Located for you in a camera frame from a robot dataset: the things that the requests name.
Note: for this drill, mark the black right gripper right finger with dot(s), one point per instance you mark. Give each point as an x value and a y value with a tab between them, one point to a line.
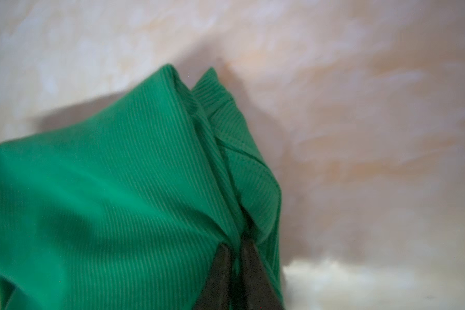
258	290

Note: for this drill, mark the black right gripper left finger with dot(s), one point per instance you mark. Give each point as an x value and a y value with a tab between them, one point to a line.
215	294

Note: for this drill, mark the green tank top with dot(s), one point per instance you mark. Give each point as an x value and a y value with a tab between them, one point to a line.
125	210

